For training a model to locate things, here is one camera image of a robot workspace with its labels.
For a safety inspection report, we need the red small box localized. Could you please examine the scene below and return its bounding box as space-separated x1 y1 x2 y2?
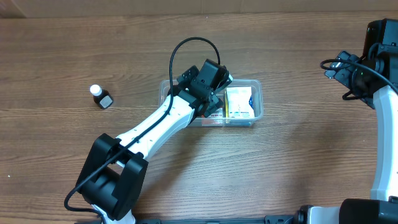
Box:
201 108 224 126

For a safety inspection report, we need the blue VapoDrops box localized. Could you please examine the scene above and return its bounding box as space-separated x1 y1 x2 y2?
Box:
225 93 255 123

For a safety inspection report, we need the white small box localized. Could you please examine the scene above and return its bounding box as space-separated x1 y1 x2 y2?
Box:
226 86 254 119

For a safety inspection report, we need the dark brown medicine bottle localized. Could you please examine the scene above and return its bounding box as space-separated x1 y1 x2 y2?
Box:
90 84 114 109

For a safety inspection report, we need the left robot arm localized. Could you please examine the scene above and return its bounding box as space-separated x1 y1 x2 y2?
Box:
76 60 233 223

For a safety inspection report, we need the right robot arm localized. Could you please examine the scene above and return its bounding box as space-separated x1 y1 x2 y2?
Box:
288 19 397 223

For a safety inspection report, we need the clear plastic container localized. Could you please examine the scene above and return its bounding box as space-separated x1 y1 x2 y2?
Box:
158 78 264 128

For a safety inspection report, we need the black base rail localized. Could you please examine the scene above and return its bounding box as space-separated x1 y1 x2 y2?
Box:
135 214 307 224

